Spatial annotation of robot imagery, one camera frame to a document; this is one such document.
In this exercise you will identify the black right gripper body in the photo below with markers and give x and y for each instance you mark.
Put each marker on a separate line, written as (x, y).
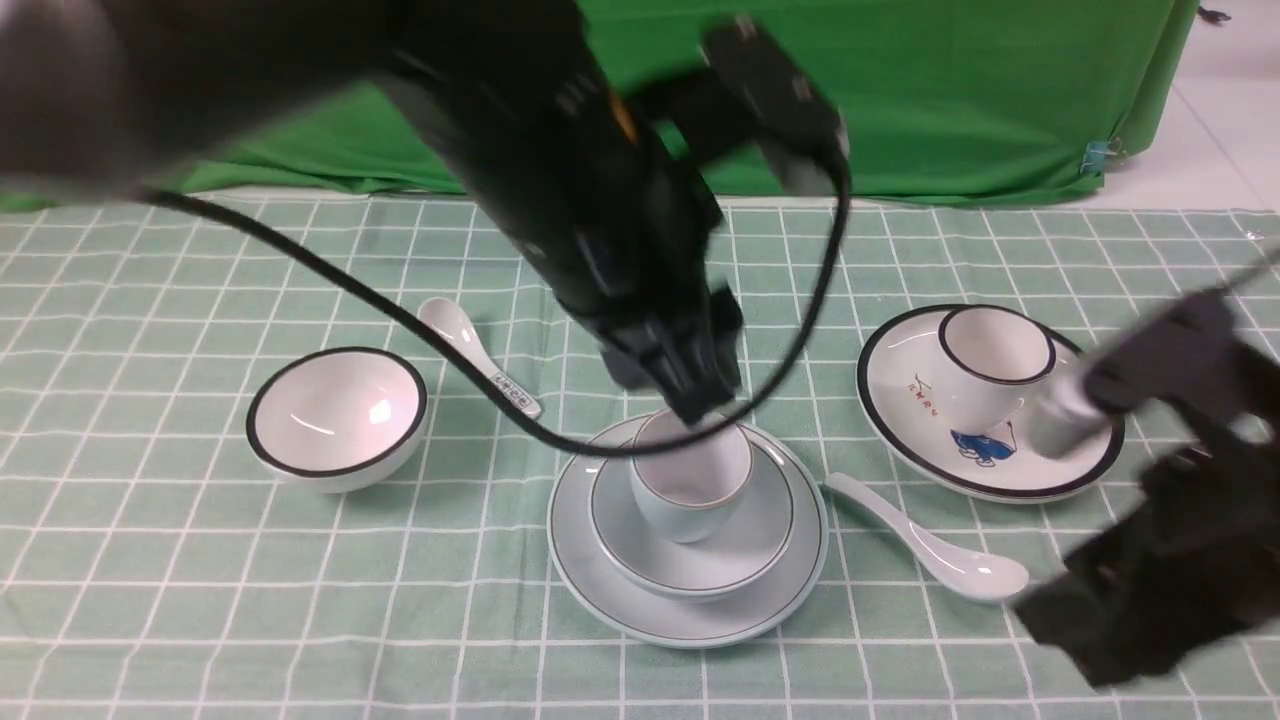
(1194, 564)

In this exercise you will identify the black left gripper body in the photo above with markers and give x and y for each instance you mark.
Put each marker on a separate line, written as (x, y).
(637, 282)

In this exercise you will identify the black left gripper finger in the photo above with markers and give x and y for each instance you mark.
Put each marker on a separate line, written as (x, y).
(695, 377)

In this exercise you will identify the pale green cup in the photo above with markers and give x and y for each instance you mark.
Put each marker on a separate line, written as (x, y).
(688, 494)

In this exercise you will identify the pale green bowl brown rim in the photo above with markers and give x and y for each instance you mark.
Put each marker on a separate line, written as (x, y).
(752, 539)

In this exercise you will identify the plain white ceramic spoon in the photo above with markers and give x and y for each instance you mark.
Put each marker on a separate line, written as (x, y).
(976, 576)

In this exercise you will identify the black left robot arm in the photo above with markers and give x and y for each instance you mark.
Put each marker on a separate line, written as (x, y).
(104, 98)

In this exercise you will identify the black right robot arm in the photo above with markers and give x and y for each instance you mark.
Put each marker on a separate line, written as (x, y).
(1185, 354)

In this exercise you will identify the white spoon with label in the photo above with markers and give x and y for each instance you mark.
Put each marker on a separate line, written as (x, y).
(449, 319)

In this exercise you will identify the white plate black rim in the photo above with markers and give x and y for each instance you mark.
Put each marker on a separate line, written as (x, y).
(1000, 465)

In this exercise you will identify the pale green plate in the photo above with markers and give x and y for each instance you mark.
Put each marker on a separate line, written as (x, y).
(684, 624)

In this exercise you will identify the white cup black rim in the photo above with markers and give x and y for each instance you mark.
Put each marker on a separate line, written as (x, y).
(987, 361)

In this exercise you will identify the green backdrop cloth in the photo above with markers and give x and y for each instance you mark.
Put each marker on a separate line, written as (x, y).
(947, 101)

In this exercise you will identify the white bowl black rim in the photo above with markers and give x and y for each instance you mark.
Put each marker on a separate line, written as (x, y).
(338, 420)

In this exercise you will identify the green checkered tablecloth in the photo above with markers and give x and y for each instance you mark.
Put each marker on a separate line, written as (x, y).
(153, 570)

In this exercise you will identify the blue binder clip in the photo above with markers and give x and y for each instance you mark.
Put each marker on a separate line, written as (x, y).
(1095, 158)

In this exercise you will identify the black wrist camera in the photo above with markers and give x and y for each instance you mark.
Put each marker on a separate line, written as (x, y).
(748, 91)

